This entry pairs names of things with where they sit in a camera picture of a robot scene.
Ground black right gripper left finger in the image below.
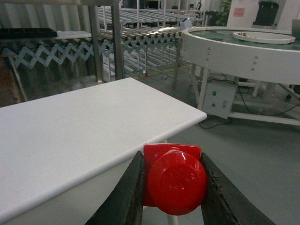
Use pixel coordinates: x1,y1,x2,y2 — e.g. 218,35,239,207
86,151,145,225

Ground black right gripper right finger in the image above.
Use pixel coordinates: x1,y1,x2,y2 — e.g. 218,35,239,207
200,153,274,225

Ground red toy block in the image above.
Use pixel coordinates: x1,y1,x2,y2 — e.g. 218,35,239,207
143,143,207,216

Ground white control box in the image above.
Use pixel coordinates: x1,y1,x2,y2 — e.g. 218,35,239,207
202,81,238,119

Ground white round conveyor table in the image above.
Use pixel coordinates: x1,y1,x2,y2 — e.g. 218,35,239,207
181,27,300,125

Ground expandable roller conveyor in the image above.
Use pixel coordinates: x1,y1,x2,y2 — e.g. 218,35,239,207
0,27,182,93

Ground black power cable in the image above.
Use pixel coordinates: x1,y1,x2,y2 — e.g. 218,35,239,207
198,79,300,129

